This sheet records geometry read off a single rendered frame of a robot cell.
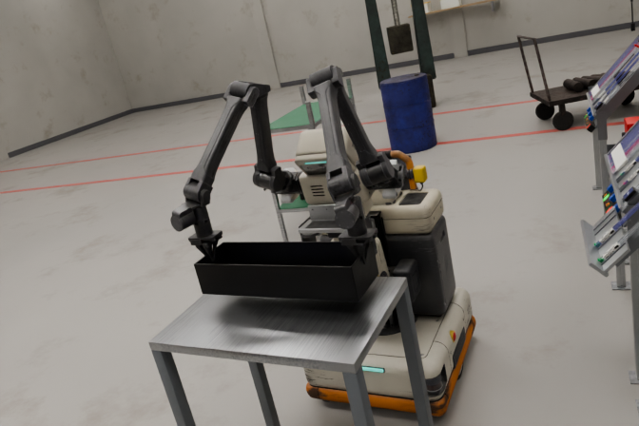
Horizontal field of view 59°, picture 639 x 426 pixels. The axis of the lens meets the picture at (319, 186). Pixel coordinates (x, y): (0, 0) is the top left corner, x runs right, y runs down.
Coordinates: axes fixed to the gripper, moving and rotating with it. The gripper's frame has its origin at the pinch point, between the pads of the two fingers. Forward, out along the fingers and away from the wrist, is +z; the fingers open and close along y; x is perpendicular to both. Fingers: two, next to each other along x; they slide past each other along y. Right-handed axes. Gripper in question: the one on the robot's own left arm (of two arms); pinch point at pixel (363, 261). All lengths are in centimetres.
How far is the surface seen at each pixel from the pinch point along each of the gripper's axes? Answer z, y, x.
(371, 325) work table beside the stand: 13.2, 5.0, -13.4
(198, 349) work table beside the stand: 14, -44, -31
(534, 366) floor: 92, 31, 82
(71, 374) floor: 92, -215, 35
